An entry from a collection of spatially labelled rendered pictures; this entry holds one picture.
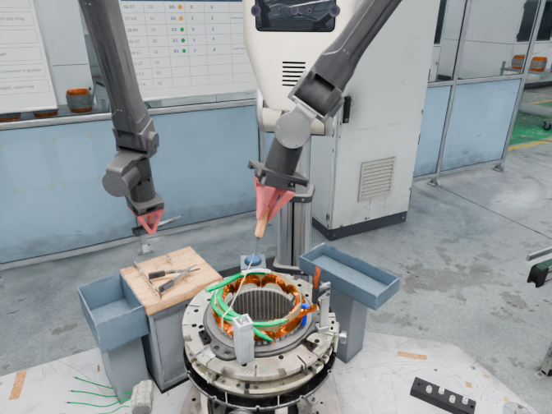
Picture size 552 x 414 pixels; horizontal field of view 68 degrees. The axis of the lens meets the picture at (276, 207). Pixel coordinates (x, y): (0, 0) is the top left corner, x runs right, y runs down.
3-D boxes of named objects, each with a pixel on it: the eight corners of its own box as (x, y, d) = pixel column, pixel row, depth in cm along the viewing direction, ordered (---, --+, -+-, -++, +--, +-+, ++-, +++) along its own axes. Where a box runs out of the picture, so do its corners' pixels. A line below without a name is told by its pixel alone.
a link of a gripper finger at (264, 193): (287, 230, 76) (304, 183, 74) (253, 223, 73) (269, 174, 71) (274, 217, 82) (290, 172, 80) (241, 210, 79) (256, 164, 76)
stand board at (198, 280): (147, 316, 94) (145, 308, 93) (121, 277, 108) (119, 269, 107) (223, 284, 105) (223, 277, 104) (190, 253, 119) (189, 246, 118)
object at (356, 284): (387, 360, 116) (400, 277, 104) (365, 382, 109) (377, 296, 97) (319, 318, 132) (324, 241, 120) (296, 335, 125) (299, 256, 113)
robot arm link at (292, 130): (344, 99, 73) (305, 71, 72) (352, 98, 62) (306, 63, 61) (305, 154, 76) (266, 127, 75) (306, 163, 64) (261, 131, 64)
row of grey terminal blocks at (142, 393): (150, 418, 100) (149, 407, 98) (131, 421, 99) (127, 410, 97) (154, 385, 108) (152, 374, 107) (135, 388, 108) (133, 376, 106)
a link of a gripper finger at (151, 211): (142, 242, 99) (135, 209, 94) (131, 229, 104) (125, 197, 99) (168, 233, 102) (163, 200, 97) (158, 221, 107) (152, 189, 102)
